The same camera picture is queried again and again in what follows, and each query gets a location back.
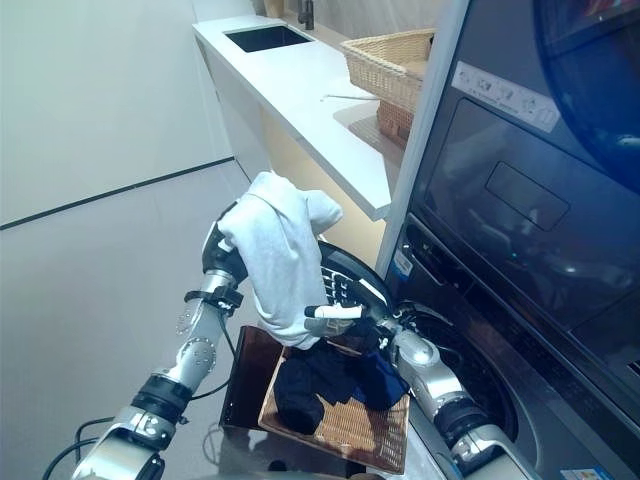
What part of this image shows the white instruction sticker strip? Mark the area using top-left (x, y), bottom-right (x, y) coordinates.
top-left (452, 62), bottom-right (561, 134)

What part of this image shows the thin white stick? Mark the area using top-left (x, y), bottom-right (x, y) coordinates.
top-left (319, 91), bottom-right (379, 103)

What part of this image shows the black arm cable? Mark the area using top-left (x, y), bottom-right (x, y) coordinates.
top-left (39, 319), bottom-right (237, 480)

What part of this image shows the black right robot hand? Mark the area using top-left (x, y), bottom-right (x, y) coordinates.
top-left (303, 263), bottom-right (397, 347)

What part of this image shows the dark grey dryer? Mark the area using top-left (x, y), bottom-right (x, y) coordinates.
top-left (407, 0), bottom-right (640, 437)

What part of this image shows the white counter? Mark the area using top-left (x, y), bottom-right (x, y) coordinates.
top-left (192, 19), bottom-right (402, 282)

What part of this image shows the dark brown stand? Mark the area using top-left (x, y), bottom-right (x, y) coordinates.
top-left (219, 324), bottom-right (287, 432)

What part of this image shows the light wicker basket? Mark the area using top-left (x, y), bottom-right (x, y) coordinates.
top-left (339, 28), bottom-right (437, 109)

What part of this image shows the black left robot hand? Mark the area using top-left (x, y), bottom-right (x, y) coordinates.
top-left (201, 199), bottom-right (251, 282)

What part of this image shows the black garment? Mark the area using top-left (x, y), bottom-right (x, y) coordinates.
top-left (273, 349), bottom-right (362, 436)

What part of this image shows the light grey garment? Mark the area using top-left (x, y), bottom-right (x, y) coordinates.
top-left (218, 170), bottom-right (344, 352)

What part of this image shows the blue barcode sticker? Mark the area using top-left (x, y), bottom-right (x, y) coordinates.
top-left (391, 244), bottom-right (414, 277)

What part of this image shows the brown wicker laundry tray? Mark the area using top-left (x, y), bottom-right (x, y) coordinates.
top-left (258, 344), bottom-right (412, 475)

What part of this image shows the black sink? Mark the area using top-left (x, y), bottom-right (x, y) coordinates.
top-left (223, 24), bottom-right (317, 54)

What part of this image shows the navy blue garment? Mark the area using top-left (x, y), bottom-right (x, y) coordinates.
top-left (349, 344), bottom-right (409, 412)

